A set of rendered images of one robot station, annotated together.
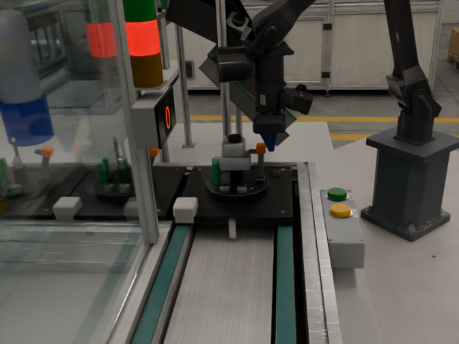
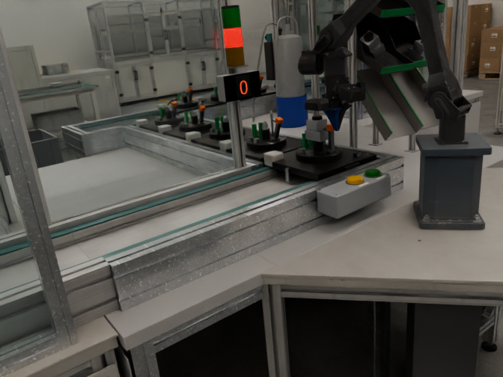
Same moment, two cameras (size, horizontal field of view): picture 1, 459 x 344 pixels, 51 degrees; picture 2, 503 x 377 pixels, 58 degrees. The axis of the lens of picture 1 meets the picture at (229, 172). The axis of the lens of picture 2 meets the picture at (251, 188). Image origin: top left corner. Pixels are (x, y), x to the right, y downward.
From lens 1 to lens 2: 87 cm
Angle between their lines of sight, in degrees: 45
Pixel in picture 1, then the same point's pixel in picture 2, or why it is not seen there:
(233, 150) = (311, 125)
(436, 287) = (384, 252)
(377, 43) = not seen: outside the picture
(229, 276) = (258, 195)
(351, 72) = not seen: outside the picture
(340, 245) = (322, 194)
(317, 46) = not seen: outside the picture
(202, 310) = (224, 202)
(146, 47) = (228, 43)
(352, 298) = (320, 235)
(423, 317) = (343, 258)
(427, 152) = (435, 148)
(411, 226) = (425, 216)
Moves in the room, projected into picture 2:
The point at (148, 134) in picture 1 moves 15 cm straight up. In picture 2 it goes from (221, 92) to (215, 35)
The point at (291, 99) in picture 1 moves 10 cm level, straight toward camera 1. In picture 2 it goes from (339, 90) to (311, 96)
